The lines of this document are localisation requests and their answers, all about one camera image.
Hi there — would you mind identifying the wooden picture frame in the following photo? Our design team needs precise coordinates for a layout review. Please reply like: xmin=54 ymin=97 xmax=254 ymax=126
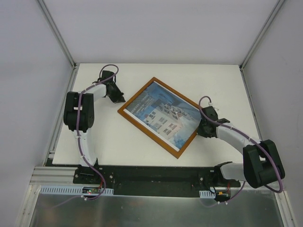
xmin=117 ymin=76 xmax=203 ymax=160

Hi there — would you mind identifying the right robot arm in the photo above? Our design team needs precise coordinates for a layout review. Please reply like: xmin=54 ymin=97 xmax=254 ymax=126
xmin=197 ymin=106 xmax=285 ymax=193

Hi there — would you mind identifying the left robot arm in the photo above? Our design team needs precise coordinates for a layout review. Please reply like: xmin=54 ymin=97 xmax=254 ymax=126
xmin=63 ymin=68 xmax=125 ymax=184

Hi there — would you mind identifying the left aluminium corner post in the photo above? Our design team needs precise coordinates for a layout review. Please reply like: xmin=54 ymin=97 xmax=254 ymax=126
xmin=36 ymin=0 xmax=77 ymax=69

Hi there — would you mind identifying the aluminium corner post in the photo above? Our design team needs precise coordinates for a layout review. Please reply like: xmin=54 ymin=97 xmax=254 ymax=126
xmin=36 ymin=0 xmax=77 ymax=69
xmin=239 ymin=0 xmax=287 ymax=71

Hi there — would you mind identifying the right white cable duct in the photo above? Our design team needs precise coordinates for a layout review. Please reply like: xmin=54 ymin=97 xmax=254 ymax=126
xmin=199 ymin=191 xmax=216 ymax=199

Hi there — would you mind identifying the white cable duct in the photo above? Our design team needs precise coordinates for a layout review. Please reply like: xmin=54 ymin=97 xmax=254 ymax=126
xmin=199 ymin=191 xmax=216 ymax=199
xmin=40 ymin=185 xmax=114 ymax=196

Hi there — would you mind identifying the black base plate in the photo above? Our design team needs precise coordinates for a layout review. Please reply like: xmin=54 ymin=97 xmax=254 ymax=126
xmin=73 ymin=166 xmax=241 ymax=198

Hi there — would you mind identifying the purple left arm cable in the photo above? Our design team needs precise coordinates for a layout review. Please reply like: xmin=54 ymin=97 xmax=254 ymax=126
xmin=48 ymin=64 xmax=119 ymax=209

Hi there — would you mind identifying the aluminium front rail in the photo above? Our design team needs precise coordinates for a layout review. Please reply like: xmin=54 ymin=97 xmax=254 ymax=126
xmin=29 ymin=166 xmax=287 ymax=190

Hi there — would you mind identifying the left white cable duct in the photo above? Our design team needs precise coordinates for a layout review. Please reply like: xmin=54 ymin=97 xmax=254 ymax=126
xmin=40 ymin=185 xmax=114 ymax=196

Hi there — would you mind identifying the right aluminium corner post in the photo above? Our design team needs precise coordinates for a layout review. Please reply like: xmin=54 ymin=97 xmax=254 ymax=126
xmin=239 ymin=0 xmax=287 ymax=71

